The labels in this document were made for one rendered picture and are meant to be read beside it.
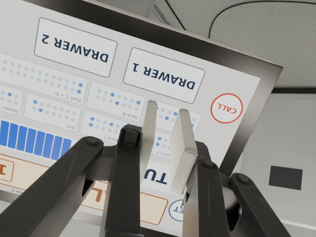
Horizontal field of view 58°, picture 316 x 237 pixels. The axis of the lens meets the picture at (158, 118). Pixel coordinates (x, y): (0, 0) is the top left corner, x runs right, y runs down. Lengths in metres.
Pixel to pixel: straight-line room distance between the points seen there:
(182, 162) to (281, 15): 1.64
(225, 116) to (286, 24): 1.48
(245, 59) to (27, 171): 0.33
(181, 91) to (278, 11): 1.42
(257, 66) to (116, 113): 0.18
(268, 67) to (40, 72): 0.28
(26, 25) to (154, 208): 0.30
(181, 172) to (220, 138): 0.23
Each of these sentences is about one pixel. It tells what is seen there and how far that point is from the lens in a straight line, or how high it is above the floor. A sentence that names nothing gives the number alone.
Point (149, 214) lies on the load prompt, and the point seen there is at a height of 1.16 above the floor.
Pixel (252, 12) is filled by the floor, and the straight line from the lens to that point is 1.76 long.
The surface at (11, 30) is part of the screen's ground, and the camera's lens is 0.39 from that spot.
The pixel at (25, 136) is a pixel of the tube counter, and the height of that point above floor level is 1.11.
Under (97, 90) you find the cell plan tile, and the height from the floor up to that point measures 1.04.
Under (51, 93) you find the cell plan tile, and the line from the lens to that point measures 0.39.
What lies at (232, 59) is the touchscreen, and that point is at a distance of 0.36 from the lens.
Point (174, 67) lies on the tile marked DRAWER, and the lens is 0.35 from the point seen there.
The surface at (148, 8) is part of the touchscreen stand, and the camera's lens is 0.50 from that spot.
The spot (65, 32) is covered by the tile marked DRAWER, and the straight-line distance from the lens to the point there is 0.36.
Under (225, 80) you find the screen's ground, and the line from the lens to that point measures 0.36.
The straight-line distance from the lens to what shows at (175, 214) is 0.45.
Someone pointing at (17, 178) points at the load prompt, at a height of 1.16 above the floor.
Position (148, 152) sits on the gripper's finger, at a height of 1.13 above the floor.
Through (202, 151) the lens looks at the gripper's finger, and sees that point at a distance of 0.18.
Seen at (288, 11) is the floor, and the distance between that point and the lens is 1.75.
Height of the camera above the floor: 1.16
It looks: 18 degrees down
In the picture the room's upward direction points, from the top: 165 degrees counter-clockwise
